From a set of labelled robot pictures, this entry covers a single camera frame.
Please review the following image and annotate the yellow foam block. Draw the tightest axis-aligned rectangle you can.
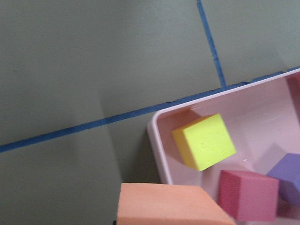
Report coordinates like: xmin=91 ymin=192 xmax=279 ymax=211
xmin=172 ymin=113 xmax=236 ymax=171

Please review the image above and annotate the orange foam block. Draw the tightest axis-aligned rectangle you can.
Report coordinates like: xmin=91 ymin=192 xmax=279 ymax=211
xmin=116 ymin=183 xmax=235 ymax=225

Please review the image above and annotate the purple foam block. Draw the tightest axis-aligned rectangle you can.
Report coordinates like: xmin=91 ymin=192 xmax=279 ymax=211
xmin=267 ymin=153 xmax=300 ymax=206

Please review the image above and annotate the pink plastic bin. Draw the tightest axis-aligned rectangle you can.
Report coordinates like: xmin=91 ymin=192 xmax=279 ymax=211
xmin=147 ymin=67 xmax=300 ymax=225

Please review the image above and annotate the red foam block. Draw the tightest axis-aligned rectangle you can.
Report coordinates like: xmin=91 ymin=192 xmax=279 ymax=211
xmin=217 ymin=170 xmax=279 ymax=222

